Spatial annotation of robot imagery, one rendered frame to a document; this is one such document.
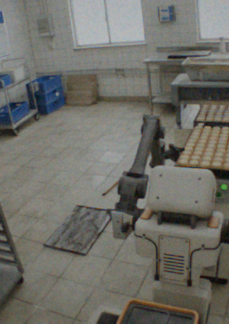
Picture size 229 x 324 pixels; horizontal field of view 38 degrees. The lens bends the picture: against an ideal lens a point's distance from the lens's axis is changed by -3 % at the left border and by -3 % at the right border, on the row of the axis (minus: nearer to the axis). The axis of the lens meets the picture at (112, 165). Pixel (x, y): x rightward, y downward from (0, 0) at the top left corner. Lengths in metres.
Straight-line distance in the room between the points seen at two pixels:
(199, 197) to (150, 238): 0.21
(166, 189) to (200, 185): 0.11
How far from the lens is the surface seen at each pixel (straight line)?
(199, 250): 1.08
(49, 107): 6.26
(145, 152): 1.37
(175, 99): 2.47
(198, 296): 1.31
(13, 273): 2.52
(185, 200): 1.06
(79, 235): 2.89
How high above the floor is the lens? 1.78
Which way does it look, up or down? 27 degrees down
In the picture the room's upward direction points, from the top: 8 degrees counter-clockwise
